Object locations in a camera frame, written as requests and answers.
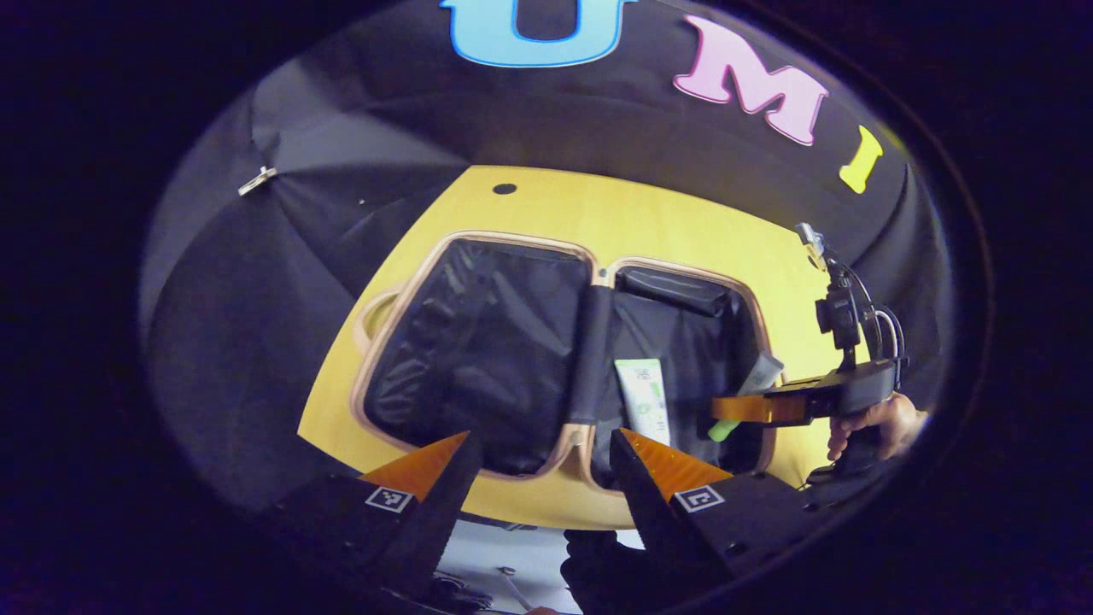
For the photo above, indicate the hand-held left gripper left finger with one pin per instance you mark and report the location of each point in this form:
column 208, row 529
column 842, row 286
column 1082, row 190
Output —
column 440, row 512

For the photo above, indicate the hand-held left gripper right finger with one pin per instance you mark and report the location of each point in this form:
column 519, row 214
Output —
column 649, row 512

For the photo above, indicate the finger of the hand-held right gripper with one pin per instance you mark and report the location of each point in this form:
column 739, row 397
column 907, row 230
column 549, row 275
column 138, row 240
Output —
column 756, row 408

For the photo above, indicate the grey skin care tube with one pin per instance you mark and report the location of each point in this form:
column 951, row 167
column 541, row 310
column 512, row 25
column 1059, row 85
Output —
column 762, row 373

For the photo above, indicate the white green skin care tube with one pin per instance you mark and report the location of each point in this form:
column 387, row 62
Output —
column 642, row 397

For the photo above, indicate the dark cloth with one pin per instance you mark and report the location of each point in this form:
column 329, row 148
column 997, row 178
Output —
column 606, row 572

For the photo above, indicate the thin white rod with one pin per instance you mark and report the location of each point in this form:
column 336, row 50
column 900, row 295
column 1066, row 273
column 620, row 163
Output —
column 515, row 589

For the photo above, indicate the black backdrop cloth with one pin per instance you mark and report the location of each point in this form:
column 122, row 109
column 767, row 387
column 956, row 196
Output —
column 256, row 299

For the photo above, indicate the silver cloth clip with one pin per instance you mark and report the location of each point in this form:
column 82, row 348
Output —
column 256, row 180

